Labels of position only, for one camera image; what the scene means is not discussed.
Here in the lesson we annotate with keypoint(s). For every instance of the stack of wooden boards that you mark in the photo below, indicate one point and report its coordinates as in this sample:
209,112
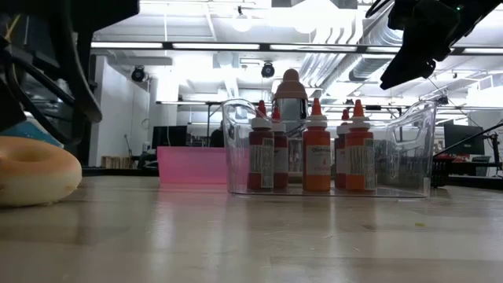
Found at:
118,162

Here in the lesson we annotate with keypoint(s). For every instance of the person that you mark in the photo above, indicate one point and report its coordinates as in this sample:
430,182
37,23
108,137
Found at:
217,139

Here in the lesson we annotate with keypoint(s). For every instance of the clear plastic bin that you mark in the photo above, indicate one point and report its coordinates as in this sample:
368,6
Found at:
408,165

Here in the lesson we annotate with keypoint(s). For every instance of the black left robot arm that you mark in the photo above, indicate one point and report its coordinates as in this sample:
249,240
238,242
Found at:
78,8

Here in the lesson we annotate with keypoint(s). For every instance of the orange iced toy donut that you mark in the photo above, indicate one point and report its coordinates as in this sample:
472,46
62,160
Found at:
35,177

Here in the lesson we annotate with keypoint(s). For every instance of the red food colouring bottle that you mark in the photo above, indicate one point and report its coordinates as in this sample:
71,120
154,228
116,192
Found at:
281,157
257,157
340,157

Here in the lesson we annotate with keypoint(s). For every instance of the blue iced toy donut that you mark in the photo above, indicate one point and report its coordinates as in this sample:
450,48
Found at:
35,135

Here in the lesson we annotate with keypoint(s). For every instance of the ceiling strip light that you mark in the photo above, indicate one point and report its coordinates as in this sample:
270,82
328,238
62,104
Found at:
125,45
379,49
216,46
483,51
314,47

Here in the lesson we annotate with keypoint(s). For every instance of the black mesh basket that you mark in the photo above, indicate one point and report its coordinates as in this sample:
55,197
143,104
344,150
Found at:
440,173

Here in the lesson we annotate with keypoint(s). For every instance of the black monitor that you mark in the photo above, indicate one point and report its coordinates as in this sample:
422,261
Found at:
463,139
169,137

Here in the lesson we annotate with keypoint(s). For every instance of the round ceiling lamp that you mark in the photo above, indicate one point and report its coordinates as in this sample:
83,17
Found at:
241,23

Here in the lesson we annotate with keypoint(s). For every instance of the pink plastic tray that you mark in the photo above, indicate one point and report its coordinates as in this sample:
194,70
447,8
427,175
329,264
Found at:
188,165

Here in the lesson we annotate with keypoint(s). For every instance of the black ceiling spotlight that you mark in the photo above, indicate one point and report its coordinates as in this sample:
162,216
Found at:
138,74
268,70

